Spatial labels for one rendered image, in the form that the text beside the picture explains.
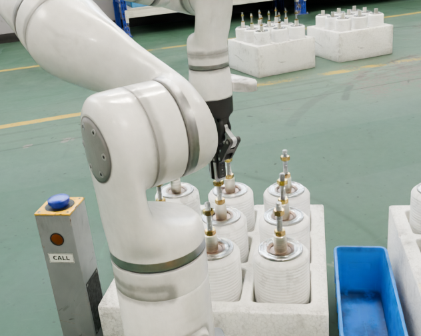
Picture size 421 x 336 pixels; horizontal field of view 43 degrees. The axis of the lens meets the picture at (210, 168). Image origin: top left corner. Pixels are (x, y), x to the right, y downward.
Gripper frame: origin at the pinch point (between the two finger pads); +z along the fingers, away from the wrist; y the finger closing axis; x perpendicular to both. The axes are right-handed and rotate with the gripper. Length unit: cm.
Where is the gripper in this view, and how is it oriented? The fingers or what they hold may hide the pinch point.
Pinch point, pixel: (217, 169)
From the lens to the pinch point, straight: 100.4
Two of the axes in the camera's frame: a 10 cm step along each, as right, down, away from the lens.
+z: 0.8, 9.2, 3.8
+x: 8.2, -2.8, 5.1
